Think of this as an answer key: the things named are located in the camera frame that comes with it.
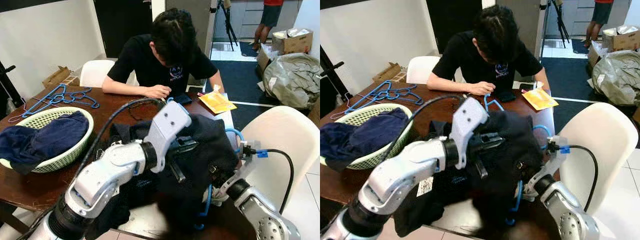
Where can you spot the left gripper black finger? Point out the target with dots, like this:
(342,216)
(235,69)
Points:
(491,140)
(187,144)
(480,168)
(178,171)

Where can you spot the blue plastic hanger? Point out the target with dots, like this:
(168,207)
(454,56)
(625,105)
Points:
(520,192)
(206,197)
(92,104)
(417,100)
(44,101)
(366,97)

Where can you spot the black garment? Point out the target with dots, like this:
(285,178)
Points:
(210,145)
(520,135)

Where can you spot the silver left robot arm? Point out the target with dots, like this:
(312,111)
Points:
(415,162)
(110,165)

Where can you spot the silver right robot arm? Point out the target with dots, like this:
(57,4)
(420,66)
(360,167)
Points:
(260,215)
(565,210)

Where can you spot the seated person's right forearm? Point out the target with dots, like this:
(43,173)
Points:
(125,89)
(450,86)

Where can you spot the seated person's left forearm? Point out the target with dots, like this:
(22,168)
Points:
(541,80)
(216,80)

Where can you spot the seated person's right hand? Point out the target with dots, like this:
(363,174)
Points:
(159,91)
(482,88)

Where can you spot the yellow packet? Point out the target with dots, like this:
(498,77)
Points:
(217,102)
(540,99)

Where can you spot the white plastic chair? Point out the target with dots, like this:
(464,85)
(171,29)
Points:
(95,75)
(280,130)
(420,70)
(605,130)

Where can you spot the seated person black t-shirt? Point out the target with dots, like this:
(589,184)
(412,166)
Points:
(150,65)
(470,62)

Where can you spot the green plastic laundry basket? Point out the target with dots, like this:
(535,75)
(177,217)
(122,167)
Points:
(395,150)
(75,152)

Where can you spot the open cardboard box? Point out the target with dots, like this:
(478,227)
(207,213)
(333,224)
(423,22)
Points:
(264,57)
(595,54)

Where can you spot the flat cardboard box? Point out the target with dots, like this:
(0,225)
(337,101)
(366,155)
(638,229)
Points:
(389,74)
(56,77)

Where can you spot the navy blue cloth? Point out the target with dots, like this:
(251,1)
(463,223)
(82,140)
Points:
(360,135)
(45,137)

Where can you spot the olive grey fabric bag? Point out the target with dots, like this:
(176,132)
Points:
(620,77)
(295,80)

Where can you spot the dark door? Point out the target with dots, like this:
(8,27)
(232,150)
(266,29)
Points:
(450,20)
(120,25)

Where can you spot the black tripod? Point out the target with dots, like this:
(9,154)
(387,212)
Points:
(555,7)
(226,10)

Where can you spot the cardboard box with paper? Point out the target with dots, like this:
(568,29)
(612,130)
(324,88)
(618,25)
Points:
(622,42)
(295,45)

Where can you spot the standing person red shirt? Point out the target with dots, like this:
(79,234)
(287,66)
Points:
(270,15)
(602,12)

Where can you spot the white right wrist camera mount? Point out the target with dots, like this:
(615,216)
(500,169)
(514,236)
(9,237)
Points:
(542,175)
(235,182)

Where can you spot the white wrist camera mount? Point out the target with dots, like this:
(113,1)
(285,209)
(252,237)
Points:
(542,175)
(235,182)
(167,125)
(467,120)

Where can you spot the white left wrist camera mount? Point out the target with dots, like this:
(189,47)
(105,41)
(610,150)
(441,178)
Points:
(167,125)
(467,120)

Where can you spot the black metal frame leg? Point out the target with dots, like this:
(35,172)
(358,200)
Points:
(10,87)
(330,85)

